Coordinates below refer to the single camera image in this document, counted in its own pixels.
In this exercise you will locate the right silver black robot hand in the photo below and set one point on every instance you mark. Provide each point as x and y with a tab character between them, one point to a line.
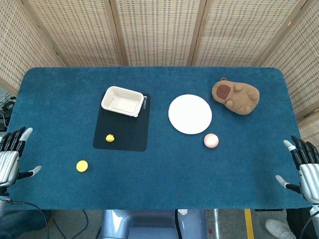
310	179

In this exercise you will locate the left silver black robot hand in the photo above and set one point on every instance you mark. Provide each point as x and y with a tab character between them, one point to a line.
8	164

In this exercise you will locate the yellow rubber duck toy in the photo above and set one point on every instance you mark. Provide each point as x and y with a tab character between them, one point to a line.
110	138

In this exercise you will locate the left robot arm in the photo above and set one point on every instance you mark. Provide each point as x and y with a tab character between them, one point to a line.
2	201

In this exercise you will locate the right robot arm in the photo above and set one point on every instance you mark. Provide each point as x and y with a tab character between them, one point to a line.
315	212

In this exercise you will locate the yellow round disc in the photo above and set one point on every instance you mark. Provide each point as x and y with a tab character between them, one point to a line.
82	166

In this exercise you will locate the brown capybara plush toy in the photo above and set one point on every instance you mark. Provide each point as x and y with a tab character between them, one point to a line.
239	98

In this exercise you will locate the black electronic equipment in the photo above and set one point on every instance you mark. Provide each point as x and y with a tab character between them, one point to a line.
6	112

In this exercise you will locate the white shoe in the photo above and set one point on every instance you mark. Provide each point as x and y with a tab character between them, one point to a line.
279	229

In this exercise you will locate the yellow floor tape strip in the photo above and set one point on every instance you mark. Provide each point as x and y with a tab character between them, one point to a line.
249	224

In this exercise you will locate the metal table leg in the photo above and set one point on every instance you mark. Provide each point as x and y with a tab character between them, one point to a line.
216	224

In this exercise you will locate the pink ball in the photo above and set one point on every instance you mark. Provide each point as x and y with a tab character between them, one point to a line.
211	140

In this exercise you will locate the woven folding screen panel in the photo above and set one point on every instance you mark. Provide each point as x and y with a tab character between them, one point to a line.
159	32
20	49
239	32
299	62
74	32

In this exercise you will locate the black mouse pad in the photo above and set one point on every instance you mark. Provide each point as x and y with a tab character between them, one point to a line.
124	132

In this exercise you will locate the cream rectangular food container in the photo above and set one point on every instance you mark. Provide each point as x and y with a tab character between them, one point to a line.
121	101

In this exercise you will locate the white round plate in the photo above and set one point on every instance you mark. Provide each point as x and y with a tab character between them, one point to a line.
190	114

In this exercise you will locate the blue table cloth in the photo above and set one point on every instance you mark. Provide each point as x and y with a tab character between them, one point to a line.
159	174

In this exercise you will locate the grey blue robot torso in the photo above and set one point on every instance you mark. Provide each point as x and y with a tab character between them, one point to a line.
149	224

